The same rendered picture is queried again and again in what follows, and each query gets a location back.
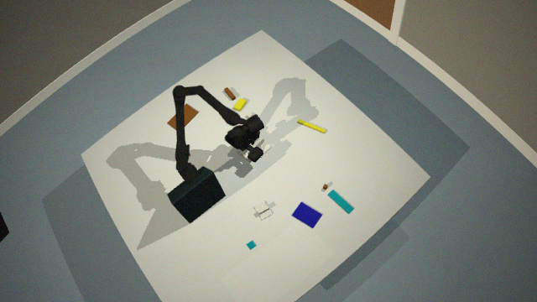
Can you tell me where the brown flat bar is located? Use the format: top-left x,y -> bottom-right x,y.
224,88 -> 236,101

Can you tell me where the brown flat rectangular plate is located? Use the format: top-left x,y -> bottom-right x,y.
168,103 -> 198,130

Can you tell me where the teal flat rectangular plate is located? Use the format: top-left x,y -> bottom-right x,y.
247,241 -> 257,250

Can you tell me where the teal flat bar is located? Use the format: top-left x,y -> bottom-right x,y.
328,190 -> 353,214

